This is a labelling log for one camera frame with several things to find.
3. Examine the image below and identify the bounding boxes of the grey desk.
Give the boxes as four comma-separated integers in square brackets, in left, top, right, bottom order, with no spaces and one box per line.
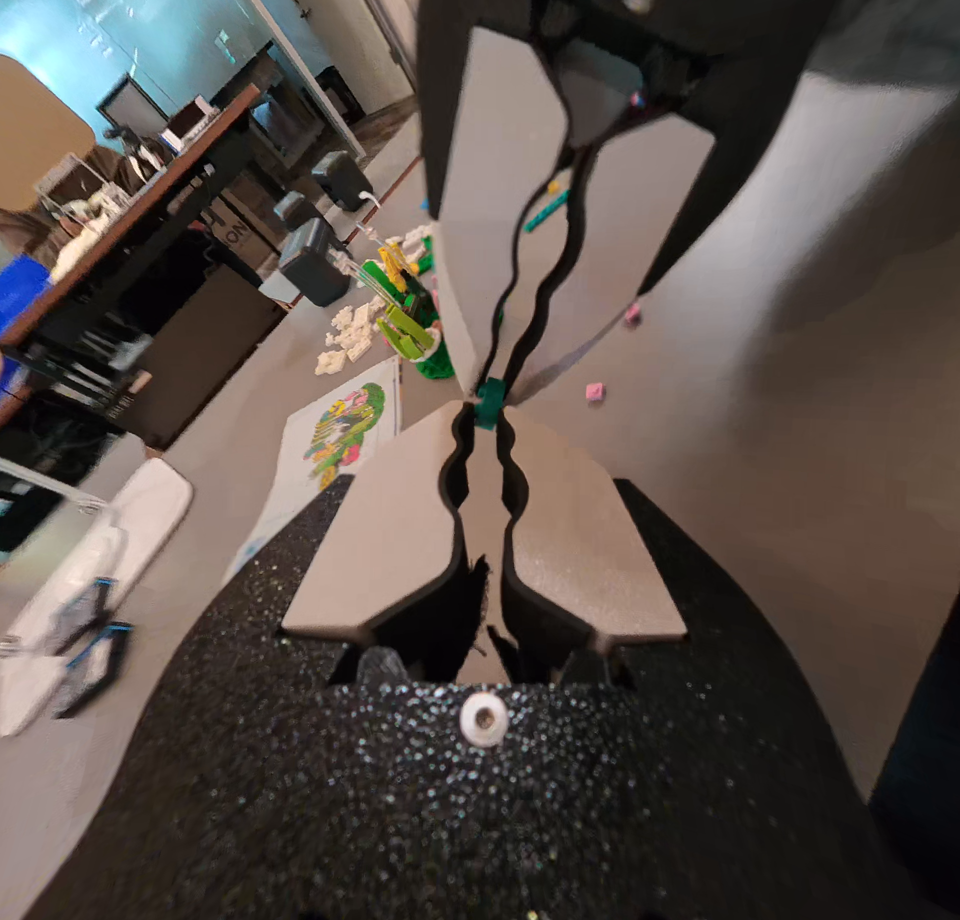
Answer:
[0,35,960,920]

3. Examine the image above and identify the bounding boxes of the blue storage bin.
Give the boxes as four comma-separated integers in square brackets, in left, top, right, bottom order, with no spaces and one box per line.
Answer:
[0,254,54,336]

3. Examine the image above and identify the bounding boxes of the green lego flower model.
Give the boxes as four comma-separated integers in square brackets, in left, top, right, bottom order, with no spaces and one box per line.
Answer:
[360,233,459,381]

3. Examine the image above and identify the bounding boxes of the dark grey power station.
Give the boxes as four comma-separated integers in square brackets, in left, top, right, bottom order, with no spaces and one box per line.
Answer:
[311,151,374,212]
[273,191,327,233]

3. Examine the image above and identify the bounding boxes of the wooden background desk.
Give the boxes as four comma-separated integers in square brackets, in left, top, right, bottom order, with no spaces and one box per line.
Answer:
[0,83,260,351]

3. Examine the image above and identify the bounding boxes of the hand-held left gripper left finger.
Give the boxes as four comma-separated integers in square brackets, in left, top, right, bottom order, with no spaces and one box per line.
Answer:
[281,401,490,685]

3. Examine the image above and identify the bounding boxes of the black battery blue trim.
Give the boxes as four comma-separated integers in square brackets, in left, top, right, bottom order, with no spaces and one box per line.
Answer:
[52,623,136,719]
[63,578,121,651]

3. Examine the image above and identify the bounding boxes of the teal toy brick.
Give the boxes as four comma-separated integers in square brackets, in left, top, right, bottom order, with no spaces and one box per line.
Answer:
[474,378,511,431]

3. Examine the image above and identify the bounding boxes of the black box under desk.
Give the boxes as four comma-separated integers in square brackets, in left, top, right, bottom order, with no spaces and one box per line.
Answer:
[123,267,286,449]

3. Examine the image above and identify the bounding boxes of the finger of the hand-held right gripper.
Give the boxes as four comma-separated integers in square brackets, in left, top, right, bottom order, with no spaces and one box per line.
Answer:
[501,113,715,404]
[435,26,582,396]

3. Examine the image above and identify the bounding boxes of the black battery packs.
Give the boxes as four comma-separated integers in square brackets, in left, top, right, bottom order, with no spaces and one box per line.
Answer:
[279,218,352,308]

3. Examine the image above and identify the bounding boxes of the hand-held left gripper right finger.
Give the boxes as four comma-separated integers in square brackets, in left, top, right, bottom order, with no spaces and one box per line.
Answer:
[491,408,688,683]

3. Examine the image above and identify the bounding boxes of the pile of white bricks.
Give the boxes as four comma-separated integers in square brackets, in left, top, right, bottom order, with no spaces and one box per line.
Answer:
[315,301,391,377]

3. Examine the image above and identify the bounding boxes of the black monitor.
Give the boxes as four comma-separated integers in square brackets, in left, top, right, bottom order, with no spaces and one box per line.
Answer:
[96,76,170,141]

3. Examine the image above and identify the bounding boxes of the brick instruction booklet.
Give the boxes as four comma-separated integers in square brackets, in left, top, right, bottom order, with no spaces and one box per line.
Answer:
[225,356,406,584]

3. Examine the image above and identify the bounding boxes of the white desk lamp wooden head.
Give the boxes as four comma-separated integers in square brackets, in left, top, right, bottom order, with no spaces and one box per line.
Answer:
[0,455,195,737]

